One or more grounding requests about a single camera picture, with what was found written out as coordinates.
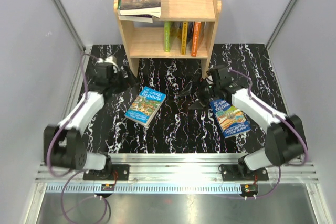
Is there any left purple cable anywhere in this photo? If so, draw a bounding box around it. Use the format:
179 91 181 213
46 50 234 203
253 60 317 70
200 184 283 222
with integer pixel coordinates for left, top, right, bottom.
46 52 110 223

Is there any light blue Treehouse book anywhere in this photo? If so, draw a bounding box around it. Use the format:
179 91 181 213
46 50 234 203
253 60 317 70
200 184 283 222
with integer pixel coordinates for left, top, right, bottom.
125 86 166 127

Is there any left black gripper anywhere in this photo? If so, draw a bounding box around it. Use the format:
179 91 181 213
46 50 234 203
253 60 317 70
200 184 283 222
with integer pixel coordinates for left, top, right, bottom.
109 65 139 96

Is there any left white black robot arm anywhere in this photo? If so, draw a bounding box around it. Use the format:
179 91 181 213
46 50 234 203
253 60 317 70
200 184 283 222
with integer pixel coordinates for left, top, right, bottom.
44 60 137 180

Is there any blue back-cover Treehouse book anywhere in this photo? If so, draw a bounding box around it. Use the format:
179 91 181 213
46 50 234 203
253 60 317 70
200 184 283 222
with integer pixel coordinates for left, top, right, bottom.
178 22 194 55

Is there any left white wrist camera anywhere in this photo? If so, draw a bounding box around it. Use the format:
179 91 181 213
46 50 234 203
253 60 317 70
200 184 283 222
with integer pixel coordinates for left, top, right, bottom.
97 55 120 73

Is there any orange 78-Storey Treehouse book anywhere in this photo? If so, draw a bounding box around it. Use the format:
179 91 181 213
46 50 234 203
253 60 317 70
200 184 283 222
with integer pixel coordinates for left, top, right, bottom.
191 22 205 57

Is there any purple 52-Storey Treehouse book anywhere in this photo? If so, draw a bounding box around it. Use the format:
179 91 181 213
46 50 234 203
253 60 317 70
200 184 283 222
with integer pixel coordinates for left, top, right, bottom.
118 15 154 23

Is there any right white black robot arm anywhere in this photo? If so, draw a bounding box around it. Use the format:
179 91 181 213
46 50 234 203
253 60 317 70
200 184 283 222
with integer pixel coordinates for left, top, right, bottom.
179 65 308 180

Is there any wooden two-tier shelf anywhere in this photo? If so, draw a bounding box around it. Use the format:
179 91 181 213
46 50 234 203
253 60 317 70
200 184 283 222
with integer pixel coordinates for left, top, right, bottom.
117 0 222 77

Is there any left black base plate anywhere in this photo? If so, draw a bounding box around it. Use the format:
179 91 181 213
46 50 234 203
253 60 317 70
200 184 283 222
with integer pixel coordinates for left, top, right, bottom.
82 164 130 181

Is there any blue 91-Storey Treehouse book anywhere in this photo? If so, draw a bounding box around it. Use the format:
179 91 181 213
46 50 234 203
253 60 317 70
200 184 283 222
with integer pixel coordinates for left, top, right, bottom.
210 99 250 138

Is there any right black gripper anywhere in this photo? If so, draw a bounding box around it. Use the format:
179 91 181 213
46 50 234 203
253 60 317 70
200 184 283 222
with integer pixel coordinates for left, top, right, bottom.
177 74 220 112

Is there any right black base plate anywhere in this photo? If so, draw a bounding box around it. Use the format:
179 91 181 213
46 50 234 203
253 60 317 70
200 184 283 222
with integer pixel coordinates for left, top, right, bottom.
218 164 269 182

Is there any green 65-Storey Treehouse book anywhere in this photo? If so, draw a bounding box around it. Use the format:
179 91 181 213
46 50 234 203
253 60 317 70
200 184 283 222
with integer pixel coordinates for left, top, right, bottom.
164 21 173 52

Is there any slotted cable duct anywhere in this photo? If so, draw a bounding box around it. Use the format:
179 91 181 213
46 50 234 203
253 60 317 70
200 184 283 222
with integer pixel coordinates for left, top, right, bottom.
46 183 258 194

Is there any black marble pattern mat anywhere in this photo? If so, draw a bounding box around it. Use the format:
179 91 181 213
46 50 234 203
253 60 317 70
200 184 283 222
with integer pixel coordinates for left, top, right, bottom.
83 44 286 154

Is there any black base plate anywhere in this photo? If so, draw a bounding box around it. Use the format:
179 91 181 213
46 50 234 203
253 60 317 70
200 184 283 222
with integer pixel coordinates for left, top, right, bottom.
218 164 269 182
82 164 130 181

